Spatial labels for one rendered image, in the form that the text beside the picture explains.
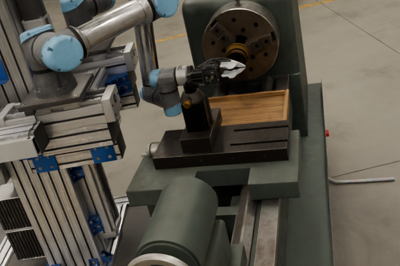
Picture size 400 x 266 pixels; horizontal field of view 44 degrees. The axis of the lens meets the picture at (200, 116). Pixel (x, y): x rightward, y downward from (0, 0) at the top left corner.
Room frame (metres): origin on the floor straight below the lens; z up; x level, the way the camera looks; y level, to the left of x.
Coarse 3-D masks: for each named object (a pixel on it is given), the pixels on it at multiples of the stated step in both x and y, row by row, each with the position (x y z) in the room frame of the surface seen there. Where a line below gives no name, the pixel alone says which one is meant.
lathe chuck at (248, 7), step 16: (224, 16) 1.97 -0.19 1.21; (240, 16) 1.96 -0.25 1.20; (256, 16) 1.94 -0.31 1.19; (208, 32) 2.00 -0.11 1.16; (240, 32) 1.96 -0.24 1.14; (256, 32) 1.94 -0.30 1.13; (208, 48) 2.00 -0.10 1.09; (224, 48) 1.98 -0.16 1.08; (272, 48) 1.93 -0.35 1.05; (256, 64) 1.95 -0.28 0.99; (272, 64) 1.93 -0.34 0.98; (240, 80) 1.97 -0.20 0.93
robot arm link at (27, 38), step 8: (48, 24) 1.71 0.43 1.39; (24, 32) 1.70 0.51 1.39; (32, 32) 1.65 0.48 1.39; (40, 32) 1.66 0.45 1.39; (24, 40) 1.66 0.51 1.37; (32, 40) 1.64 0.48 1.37; (24, 48) 1.67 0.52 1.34; (32, 48) 1.62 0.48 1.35; (32, 56) 1.63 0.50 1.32; (32, 64) 1.66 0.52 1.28; (40, 64) 1.63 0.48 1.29
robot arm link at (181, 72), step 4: (176, 68) 1.78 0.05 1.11; (180, 68) 1.78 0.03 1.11; (184, 68) 1.77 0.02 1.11; (176, 72) 1.77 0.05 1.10; (180, 72) 1.76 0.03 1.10; (184, 72) 1.76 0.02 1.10; (176, 76) 1.76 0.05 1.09; (180, 76) 1.75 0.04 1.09; (184, 76) 1.75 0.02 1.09; (180, 80) 1.75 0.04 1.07; (184, 80) 1.75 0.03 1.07; (180, 84) 1.76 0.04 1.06
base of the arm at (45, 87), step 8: (32, 72) 1.68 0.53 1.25; (40, 72) 1.65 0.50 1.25; (48, 72) 1.65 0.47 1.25; (56, 72) 1.66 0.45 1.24; (64, 72) 1.68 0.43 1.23; (40, 80) 1.65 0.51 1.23; (48, 80) 1.65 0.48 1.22; (56, 80) 1.65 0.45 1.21; (64, 80) 1.67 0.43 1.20; (72, 80) 1.69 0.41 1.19; (40, 88) 1.65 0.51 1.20; (48, 88) 1.64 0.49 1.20; (56, 88) 1.64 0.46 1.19; (64, 88) 1.65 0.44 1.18; (72, 88) 1.67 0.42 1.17; (40, 96) 1.65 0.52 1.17; (48, 96) 1.64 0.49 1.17; (56, 96) 1.63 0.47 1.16
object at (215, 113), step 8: (216, 112) 1.52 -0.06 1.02; (216, 120) 1.48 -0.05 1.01; (216, 128) 1.46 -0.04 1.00; (184, 136) 1.41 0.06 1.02; (192, 136) 1.39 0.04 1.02; (200, 136) 1.38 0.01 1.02; (208, 136) 1.37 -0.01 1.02; (216, 136) 1.43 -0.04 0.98; (184, 144) 1.39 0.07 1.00; (192, 144) 1.38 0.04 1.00; (200, 144) 1.37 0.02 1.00; (208, 144) 1.36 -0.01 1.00; (184, 152) 1.39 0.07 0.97
